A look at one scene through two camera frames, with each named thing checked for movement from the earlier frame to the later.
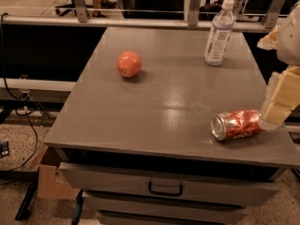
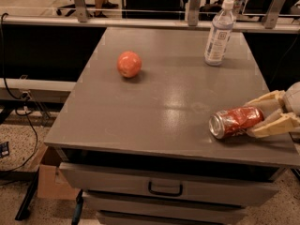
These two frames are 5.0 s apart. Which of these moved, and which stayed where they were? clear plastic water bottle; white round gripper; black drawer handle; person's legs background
Moved: white round gripper
Stayed: black drawer handle; person's legs background; clear plastic water bottle
